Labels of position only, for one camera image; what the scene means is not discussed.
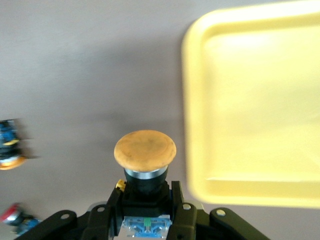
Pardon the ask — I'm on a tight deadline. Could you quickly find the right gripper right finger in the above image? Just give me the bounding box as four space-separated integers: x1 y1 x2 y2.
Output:
166 180 199 240

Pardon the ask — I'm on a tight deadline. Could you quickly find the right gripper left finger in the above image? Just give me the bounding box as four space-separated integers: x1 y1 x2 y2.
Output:
86 186 126 240

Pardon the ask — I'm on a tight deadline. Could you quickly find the yellow mushroom push button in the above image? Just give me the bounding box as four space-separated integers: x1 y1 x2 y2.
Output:
113 129 178 238
0 118 28 171

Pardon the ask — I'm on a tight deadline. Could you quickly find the red mushroom push button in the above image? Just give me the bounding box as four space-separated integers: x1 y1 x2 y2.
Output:
0 202 42 237

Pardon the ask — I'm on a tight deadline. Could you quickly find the yellow plastic tray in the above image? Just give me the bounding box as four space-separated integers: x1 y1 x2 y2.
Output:
181 0 320 208

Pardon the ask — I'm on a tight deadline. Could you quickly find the brown table mat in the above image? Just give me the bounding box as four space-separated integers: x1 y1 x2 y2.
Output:
0 0 320 240

